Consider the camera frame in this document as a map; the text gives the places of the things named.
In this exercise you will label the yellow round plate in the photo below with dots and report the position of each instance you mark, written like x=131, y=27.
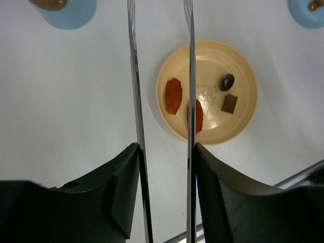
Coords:
x=213, y=61

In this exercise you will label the brown chocolate square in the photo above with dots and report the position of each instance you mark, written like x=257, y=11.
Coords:
x=229, y=103

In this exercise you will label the aluminium mounting rail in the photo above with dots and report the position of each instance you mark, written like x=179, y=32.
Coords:
x=309, y=176

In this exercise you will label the light blue lid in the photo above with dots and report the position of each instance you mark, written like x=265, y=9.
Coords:
x=308, y=14

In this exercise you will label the light blue cylindrical container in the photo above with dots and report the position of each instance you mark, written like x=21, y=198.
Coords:
x=67, y=15

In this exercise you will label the round mushroom-like food piece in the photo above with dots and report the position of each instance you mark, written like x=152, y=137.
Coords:
x=227, y=82

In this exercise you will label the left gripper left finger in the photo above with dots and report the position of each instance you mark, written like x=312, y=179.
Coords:
x=96, y=207

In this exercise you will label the metal tongs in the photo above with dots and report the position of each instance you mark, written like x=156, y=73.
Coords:
x=191, y=166

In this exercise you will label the fried cutlet piece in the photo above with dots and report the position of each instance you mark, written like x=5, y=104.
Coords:
x=199, y=116
x=173, y=95

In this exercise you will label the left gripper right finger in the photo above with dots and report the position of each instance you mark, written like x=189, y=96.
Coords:
x=237, y=208

